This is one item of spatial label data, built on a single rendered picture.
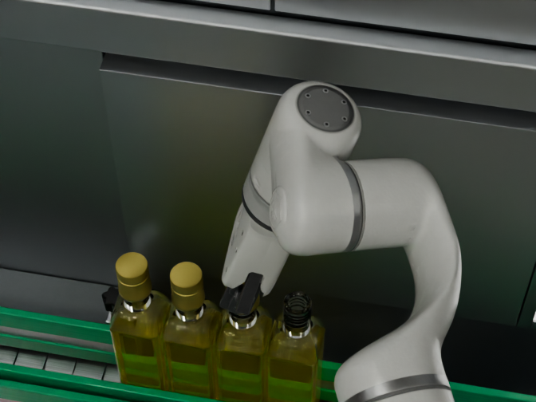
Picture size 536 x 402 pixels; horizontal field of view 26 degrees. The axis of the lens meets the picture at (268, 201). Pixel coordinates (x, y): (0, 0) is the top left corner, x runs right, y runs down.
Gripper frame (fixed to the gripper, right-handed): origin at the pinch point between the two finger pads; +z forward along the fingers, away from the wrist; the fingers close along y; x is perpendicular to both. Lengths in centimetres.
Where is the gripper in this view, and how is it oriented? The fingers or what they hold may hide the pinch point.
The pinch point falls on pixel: (242, 281)
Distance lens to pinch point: 119.2
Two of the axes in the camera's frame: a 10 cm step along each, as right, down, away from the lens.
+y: -1.7, 7.8, -6.1
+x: 9.5, 2.9, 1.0
